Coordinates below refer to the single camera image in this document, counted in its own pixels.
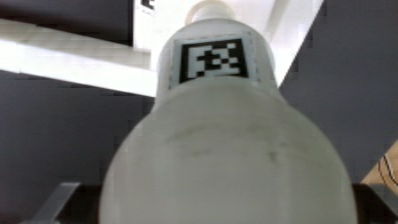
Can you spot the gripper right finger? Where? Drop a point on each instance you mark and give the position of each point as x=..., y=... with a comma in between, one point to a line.
x=384, y=202

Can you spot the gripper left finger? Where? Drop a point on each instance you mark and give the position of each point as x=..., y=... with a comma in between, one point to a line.
x=53, y=205

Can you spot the white lamp bulb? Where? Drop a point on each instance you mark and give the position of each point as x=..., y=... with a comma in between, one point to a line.
x=225, y=161

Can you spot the white lamp base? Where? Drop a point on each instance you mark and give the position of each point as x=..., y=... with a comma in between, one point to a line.
x=277, y=17

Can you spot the white front wall bar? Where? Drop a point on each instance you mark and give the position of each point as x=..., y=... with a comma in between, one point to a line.
x=67, y=57

